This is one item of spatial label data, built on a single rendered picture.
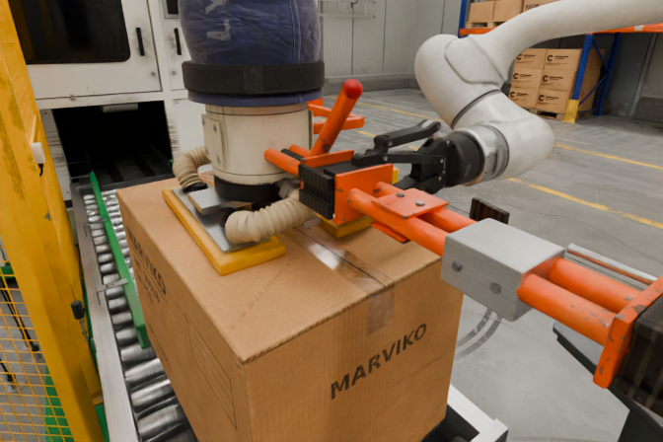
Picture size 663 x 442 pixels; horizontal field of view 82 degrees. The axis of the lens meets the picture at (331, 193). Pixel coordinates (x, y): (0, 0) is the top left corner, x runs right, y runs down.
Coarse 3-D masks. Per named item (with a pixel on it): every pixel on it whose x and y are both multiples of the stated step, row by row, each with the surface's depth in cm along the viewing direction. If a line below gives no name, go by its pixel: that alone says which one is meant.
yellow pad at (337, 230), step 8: (320, 216) 65; (320, 224) 65; (328, 224) 63; (336, 224) 62; (344, 224) 62; (352, 224) 63; (360, 224) 63; (368, 224) 64; (336, 232) 61; (344, 232) 62; (352, 232) 63
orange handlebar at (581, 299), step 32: (320, 128) 77; (352, 128) 82; (288, 160) 54; (352, 192) 43; (384, 192) 44; (416, 192) 41; (384, 224) 39; (416, 224) 35; (448, 224) 37; (544, 288) 26; (576, 288) 28; (608, 288) 26; (576, 320) 24; (608, 320) 23
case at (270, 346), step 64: (128, 192) 80; (192, 256) 56; (320, 256) 56; (384, 256) 56; (192, 320) 51; (256, 320) 44; (320, 320) 44; (384, 320) 52; (448, 320) 64; (192, 384) 62; (256, 384) 40; (320, 384) 47; (384, 384) 57; (448, 384) 72
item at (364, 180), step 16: (304, 160) 48; (320, 160) 49; (336, 160) 51; (304, 176) 46; (320, 176) 43; (336, 176) 42; (352, 176) 43; (368, 176) 44; (384, 176) 46; (304, 192) 47; (320, 192) 46; (336, 192) 43; (368, 192) 45; (320, 208) 45; (336, 208) 43; (352, 208) 44
